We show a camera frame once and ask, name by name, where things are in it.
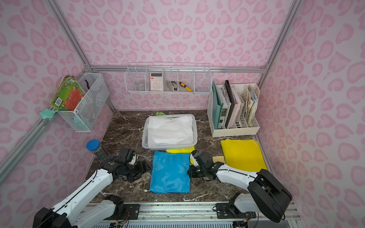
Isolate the blue raincoat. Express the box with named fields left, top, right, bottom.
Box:
left=150, top=152, right=191, bottom=193

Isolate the white perforated plastic basket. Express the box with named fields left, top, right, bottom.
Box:
left=142, top=114, right=198, bottom=151

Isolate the white raincoat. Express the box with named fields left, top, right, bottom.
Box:
left=147, top=115, right=194, bottom=149

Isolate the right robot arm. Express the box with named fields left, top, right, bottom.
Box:
left=187, top=150, right=292, bottom=223

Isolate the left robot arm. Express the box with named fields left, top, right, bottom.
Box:
left=32, top=147, right=151, bottom=228

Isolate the golden yellow folded raincoat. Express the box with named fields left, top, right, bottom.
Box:
left=221, top=139, right=268, bottom=172

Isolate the small tan card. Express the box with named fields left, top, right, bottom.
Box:
left=212, top=156, right=225, bottom=164

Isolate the blue lid pen canister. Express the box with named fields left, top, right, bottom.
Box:
left=86, top=139, right=109, bottom=161

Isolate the teal folder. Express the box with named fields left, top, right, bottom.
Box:
left=212, top=82, right=223, bottom=130

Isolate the white desktop file organizer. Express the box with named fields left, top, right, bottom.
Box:
left=207, top=83, right=260, bottom=137

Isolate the black folder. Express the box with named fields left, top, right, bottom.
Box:
left=224, top=80, right=236, bottom=129

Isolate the beige paper stack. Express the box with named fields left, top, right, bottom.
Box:
left=246, top=85, right=259, bottom=126

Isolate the round metal tin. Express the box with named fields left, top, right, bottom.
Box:
left=136, top=83, right=146, bottom=91

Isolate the yellow utility knife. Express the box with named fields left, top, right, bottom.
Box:
left=179, top=81, right=193, bottom=92

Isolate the white pink calculator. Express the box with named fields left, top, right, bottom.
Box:
left=150, top=72, right=163, bottom=91

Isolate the green red booklet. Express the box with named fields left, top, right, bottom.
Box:
left=50, top=75, right=86, bottom=111

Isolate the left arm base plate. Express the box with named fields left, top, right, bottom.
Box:
left=108, top=203, right=140, bottom=221

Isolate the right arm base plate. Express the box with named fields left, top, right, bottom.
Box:
left=213, top=203, right=243, bottom=219

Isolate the white mesh wall basket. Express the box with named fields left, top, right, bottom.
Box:
left=58, top=73, right=110, bottom=132

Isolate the white wire wall shelf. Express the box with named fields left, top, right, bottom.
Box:
left=125, top=63, right=213, bottom=95

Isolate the mint green wall hook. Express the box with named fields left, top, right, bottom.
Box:
left=39, top=109, right=58, bottom=119

